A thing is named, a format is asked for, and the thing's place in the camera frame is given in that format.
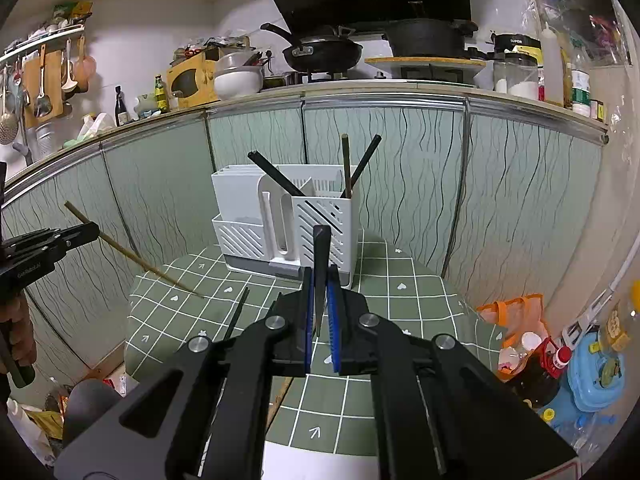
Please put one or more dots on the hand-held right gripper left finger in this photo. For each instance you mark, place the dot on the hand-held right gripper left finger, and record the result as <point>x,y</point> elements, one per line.
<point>305,320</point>

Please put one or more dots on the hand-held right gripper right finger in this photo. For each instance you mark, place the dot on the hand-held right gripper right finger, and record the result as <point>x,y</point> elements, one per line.
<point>334,330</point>

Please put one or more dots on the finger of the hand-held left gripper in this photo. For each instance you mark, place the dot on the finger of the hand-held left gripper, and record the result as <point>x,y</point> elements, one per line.
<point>75,237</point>
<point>25,236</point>

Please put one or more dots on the wooden chopstick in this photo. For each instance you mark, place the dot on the wooden chopstick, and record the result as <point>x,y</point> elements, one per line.
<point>150,270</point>
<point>345,165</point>
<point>280,400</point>

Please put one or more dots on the white utensil holder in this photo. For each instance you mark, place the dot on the white utensil holder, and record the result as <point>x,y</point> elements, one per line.
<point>240,240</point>

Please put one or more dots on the person's left hand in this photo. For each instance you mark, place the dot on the person's left hand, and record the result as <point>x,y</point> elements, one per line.
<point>20,335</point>

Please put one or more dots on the green checked tablecloth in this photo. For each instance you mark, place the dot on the green checked tablecloth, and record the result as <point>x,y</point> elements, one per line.
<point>400,310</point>

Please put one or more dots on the metal perforated cylinder holder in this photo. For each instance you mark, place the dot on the metal perforated cylinder holder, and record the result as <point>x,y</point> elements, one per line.
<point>50,140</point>

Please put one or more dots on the hanging metal skimmer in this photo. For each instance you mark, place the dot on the hanging metal skimmer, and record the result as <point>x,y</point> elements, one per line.
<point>7,130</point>

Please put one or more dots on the white plastic bag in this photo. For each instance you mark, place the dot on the white plastic bag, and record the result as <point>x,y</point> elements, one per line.
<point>95,127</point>

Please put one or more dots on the hanging metal spatula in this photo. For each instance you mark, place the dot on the hanging metal spatula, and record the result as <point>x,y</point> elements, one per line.
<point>42,105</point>

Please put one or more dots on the dark glass bottle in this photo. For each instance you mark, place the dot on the dark glass bottle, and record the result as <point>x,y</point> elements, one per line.
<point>121,110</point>

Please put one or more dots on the person's grey trouser leg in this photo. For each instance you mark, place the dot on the person's grey trouser leg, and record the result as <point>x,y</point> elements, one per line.
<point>90,410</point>

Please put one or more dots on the hanging white ladle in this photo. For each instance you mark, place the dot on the hanging white ladle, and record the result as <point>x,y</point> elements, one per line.
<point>67,80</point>

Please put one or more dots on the hanging wooden cutting board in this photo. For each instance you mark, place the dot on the hanging wooden cutting board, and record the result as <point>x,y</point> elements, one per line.
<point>55,75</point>

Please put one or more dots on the green glass bottle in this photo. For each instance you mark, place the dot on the green glass bottle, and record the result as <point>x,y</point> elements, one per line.
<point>160,95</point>

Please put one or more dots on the orange bag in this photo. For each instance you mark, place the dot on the orange bag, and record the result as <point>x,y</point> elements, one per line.
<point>505,310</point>

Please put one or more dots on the yellow countertop oven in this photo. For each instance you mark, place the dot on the yellow countertop oven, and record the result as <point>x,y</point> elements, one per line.
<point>190,85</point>

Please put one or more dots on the red capped oil bottle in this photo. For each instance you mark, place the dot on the red capped oil bottle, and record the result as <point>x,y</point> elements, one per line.
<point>535,380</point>

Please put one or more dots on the white bowl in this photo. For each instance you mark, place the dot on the white bowl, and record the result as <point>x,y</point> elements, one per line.
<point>237,85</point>

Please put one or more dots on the blue plastic container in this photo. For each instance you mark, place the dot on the blue plastic container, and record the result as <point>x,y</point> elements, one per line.
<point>590,380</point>

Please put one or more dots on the black frying pan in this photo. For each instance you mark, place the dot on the black frying pan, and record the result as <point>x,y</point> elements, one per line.
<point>320,55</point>

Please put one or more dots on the round wooden board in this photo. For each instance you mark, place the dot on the round wooden board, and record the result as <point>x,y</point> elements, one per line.
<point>425,63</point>

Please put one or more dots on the clear jar with yellow lid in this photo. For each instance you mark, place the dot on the clear jar with yellow lid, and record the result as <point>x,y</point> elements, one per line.
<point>617,325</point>

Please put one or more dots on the white pipe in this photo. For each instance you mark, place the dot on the white pipe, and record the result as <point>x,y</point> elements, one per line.
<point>615,280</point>

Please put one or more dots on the black cooking pot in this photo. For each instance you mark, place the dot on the black cooking pot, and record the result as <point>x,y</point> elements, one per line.
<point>425,37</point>

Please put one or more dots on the clear jar with black lid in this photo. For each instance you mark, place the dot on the clear jar with black lid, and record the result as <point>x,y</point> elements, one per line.
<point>522,80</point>

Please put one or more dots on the white squeeze bottle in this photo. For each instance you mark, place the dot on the white squeeze bottle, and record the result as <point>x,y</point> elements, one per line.
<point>553,70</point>

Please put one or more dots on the black kitchen appliance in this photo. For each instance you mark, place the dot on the black kitchen appliance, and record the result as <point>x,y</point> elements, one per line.
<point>515,40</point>

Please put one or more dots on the green label jar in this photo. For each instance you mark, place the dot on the green label jar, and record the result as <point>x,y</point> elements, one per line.
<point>581,92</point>

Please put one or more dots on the clear plastic sheet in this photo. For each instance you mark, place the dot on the clear plastic sheet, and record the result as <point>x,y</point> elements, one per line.
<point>575,10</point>

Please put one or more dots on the white wall rack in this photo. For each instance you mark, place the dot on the white wall rack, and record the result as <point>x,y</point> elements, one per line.
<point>40,42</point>

